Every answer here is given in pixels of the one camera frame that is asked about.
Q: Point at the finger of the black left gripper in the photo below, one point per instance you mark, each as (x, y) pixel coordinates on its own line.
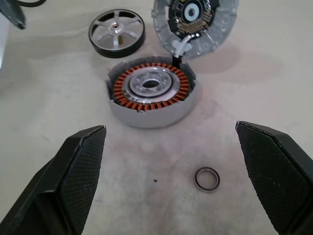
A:
(12, 12)

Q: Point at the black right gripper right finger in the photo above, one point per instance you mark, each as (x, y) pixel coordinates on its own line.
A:
(281, 176)

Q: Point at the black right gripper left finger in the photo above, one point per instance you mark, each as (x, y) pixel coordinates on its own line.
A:
(73, 176)

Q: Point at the grey motor stator housing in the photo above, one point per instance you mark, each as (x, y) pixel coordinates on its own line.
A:
(146, 117)

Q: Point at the grey toothed disc part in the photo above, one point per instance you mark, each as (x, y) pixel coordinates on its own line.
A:
(215, 31)

